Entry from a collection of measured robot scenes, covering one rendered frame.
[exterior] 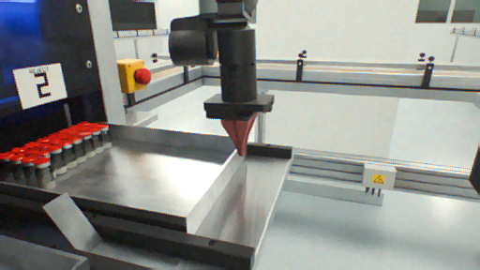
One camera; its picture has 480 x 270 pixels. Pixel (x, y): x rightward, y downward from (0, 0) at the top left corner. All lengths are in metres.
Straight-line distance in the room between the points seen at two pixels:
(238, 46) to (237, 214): 0.23
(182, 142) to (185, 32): 0.24
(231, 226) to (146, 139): 0.33
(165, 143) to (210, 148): 0.10
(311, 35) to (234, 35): 1.46
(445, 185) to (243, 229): 1.23
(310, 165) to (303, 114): 0.60
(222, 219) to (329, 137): 1.65
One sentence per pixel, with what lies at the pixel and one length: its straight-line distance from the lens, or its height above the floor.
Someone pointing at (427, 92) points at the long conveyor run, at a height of 0.87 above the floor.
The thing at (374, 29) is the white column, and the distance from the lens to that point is 1.89.
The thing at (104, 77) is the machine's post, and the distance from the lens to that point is 0.71.
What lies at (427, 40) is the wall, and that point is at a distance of 8.64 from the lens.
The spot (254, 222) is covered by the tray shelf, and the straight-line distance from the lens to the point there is 0.40.
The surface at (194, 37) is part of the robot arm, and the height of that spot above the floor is 1.10.
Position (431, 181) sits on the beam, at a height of 0.50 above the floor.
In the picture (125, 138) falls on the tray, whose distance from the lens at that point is 0.69.
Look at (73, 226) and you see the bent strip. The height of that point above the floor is 0.91.
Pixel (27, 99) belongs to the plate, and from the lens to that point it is 0.59.
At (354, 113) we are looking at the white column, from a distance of 1.96.
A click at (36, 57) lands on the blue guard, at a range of 0.60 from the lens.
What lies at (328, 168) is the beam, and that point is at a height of 0.50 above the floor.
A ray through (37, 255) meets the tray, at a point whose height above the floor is 0.91.
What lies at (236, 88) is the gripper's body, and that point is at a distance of 0.45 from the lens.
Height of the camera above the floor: 1.12
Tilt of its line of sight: 21 degrees down
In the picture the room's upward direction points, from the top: straight up
